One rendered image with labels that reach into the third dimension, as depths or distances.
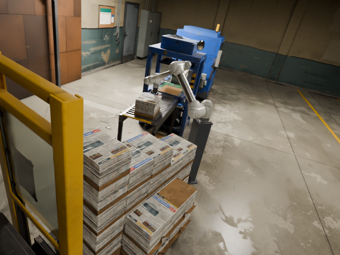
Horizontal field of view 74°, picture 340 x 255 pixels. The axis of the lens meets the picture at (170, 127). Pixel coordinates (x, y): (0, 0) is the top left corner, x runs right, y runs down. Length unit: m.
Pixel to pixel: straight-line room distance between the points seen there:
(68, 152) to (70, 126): 0.11
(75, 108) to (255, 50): 10.85
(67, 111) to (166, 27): 11.16
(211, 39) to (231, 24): 5.16
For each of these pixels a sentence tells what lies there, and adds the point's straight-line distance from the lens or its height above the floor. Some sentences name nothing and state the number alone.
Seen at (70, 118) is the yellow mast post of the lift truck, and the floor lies 1.78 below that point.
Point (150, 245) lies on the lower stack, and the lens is 2.10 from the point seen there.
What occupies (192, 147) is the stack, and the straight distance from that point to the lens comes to 2.67.
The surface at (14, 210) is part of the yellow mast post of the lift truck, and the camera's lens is 2.01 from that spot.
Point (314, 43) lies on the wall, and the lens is 11.82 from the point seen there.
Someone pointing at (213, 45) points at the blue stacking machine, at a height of 1.54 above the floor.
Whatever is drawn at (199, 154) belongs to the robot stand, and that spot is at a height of 0.50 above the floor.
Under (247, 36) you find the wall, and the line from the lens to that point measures 11.43.
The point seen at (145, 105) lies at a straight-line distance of 3.14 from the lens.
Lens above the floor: 2.21
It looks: 27 degrees down
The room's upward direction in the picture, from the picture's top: 12 degrees clockwise
